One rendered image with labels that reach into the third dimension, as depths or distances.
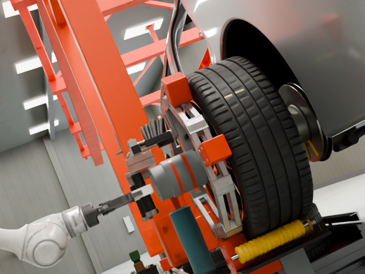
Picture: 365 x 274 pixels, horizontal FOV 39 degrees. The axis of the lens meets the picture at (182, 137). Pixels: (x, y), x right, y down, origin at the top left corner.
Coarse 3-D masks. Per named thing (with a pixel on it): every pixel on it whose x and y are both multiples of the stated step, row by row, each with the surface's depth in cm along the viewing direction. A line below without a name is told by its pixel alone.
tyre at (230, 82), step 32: (224, 64) 183; (192, 96) 182; (224, 96) 169; (256, 96) 168; (224, 128) 163; (256, 128) 164; (288, 128) 165; (256, 160) 163; (288, 160) 165; (256, 192) 165; (288, 192) 170; (256, 224) 172
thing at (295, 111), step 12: (288, 84) 197; (288, 96) 199; (300, 96) 189; (288, 108) 198; (300, 108) 193; (312, 108) 186; (300, 120) 193; (312, 120) 188; (300, 132) 194; (312, 132) 192; (312, 144) 196; (324, 144) 191; (312, 156) 200; (324, 156) 195
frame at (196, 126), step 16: (160, 112) 204; (176, 112) 176; (192, 112) 173; (192, 128) 168; (208, 128) 168; (208, 176) 168; (224, 176) 166; (192, 192) 214; (224, 192) 166; (224, 208) 170; (208, 224) 203; (224, 224) 174; (240, 224) 177
